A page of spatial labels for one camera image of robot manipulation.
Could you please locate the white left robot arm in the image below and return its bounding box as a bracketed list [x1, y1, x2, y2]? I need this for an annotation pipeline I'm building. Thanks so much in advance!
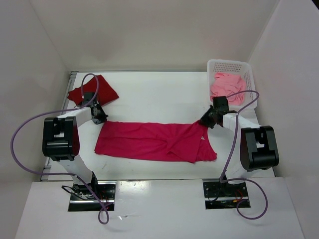
[42, 92, 108, 199]

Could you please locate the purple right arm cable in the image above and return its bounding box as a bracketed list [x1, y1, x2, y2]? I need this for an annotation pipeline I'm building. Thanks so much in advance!
[209, 90, 269, 220]

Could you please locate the dark red folded t shirt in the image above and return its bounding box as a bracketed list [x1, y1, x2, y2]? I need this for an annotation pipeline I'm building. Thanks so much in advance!
[67, 74, 120, 107]

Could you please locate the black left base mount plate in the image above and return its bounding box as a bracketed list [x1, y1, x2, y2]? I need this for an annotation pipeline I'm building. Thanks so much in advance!
[61, 182, 116, 212]

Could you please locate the magenta t shirt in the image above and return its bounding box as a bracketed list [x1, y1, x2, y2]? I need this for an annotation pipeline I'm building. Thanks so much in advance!
[94, 121, 217, 164]

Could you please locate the light pink t shirt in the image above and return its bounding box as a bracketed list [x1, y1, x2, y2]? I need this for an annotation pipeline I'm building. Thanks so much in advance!
[210, 72, 247, 106]

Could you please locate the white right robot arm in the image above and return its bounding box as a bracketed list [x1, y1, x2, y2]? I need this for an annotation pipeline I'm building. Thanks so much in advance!
[199, 96, 280, 197]

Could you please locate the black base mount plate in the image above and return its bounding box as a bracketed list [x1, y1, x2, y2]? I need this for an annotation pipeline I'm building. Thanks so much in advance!
[202, 180, 251, 210]
[61, 182, 116, 212]

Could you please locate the white plastic basket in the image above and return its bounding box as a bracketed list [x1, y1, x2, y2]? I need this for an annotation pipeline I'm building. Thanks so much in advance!
[207, 59, 257, 109]

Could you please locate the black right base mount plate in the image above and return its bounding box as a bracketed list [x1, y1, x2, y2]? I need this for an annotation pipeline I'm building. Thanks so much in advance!
[202, 180, 251, 210]

